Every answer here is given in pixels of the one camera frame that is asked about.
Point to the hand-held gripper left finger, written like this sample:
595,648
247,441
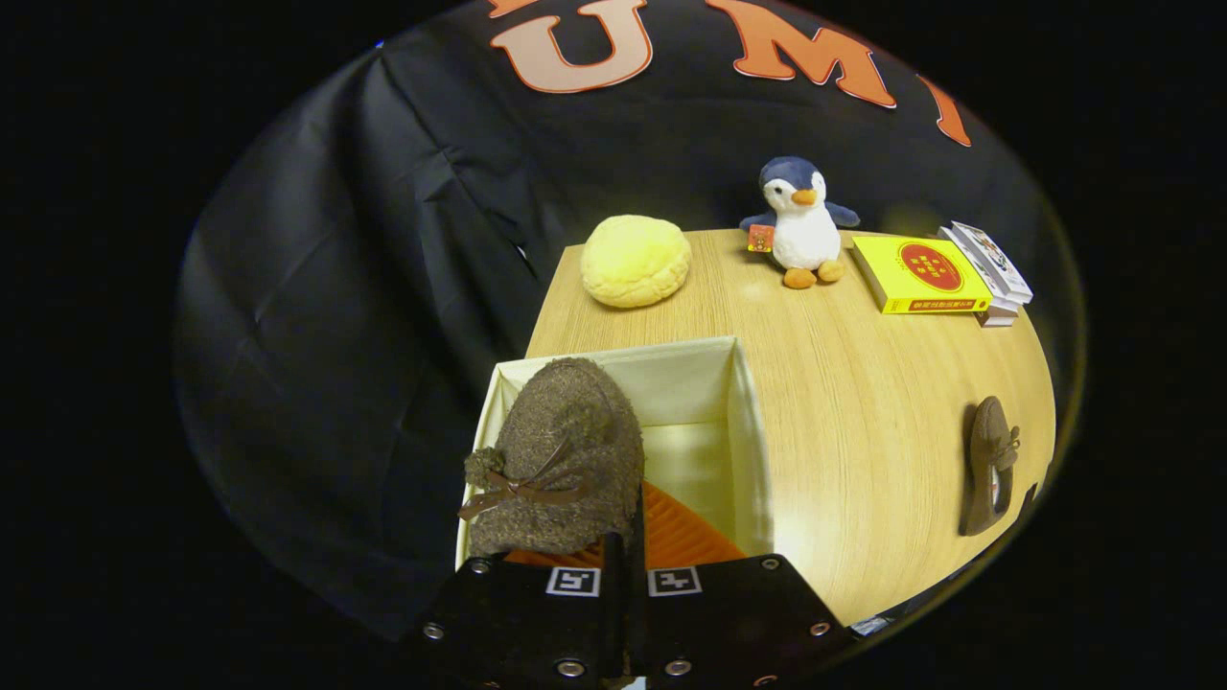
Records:
518,623

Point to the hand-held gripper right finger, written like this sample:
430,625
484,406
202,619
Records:
640,594

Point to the brown fuzzy shoe with bow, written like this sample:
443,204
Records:
566,431
985,470

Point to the cream fabric storage box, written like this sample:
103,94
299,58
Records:
690,383

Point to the yellow bread plush toy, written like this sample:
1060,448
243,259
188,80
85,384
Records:
636,261

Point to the blue white penguin plush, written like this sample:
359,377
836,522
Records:
803,235

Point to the yellow book with red circle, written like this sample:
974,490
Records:
920,273

